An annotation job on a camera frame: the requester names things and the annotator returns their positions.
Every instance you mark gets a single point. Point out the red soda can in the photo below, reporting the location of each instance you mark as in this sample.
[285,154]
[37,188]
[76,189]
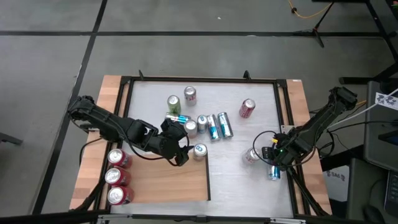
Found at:
[116,156]
[116,195]
[113,175]

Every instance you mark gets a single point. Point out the silver Diet Coke can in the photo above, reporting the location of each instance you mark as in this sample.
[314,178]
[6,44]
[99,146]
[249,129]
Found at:
[250,155]
[190,97]

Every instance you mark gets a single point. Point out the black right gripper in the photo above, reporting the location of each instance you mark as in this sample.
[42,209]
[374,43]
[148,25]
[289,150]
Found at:
[289,151]

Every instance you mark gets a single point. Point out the black rig beam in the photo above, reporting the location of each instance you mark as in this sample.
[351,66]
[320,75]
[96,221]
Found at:
[46,217]

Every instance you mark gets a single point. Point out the black tripod stand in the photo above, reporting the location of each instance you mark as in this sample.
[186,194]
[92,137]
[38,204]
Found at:
[315,31]

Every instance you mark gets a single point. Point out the black keyboard device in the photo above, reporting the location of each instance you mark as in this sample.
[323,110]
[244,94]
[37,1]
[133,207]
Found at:
[392,193]

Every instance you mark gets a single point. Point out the green soda can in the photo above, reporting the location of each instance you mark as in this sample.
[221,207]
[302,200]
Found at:
[174,105]

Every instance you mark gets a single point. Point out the white fiducial marker sheet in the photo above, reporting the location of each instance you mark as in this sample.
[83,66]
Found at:
[387,101]

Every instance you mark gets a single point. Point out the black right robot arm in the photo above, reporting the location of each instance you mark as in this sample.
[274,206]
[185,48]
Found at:
[323,115]

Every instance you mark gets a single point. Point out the grey cabinet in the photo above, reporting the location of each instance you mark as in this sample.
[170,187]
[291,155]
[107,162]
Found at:
[376,140]

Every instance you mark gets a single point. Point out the dark grey chair base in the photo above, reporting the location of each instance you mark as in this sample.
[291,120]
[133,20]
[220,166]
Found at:
[11,139]

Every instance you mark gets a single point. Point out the light blue Red Bull can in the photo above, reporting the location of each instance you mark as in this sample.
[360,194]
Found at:
[200,151]

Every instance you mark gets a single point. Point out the black desk leg frame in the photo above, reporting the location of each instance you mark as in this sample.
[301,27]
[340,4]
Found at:
[357,80]

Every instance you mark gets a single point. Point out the light wooden board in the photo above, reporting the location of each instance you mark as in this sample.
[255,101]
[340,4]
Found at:
[168,183]

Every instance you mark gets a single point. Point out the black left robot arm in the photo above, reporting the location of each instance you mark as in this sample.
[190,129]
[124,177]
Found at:
[105,121]

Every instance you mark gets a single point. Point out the white orange Spindrift can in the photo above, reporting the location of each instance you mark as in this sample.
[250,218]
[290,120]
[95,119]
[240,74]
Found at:
[190,127]

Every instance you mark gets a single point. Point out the white labelled box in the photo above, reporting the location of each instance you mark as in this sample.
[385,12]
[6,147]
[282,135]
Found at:
[337,186]

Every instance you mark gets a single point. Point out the grey metal rail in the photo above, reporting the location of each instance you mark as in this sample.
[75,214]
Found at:
[202,218]

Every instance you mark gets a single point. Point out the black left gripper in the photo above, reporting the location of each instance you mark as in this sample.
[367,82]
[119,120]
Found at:
[164,141]

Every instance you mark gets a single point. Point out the red Coca-Cola can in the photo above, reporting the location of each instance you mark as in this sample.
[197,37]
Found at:
[247,108]

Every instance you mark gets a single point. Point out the dark grey bin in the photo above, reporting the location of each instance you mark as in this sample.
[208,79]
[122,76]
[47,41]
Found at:
[363,193]

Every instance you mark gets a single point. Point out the black metal table frame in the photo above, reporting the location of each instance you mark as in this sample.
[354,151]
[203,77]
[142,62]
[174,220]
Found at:
[217,79]

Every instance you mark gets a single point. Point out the black frame clamp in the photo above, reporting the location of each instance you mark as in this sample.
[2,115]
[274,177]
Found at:
[141,75]
[247,75]

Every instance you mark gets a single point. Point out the blue silver Red Bull can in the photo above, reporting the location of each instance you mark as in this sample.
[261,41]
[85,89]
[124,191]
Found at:
[182,119]
[202,123]
[274,174]
[214,127]
[225,124]

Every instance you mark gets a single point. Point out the silver mounting plate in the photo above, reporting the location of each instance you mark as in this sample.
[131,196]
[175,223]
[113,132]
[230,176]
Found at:
[286,129]

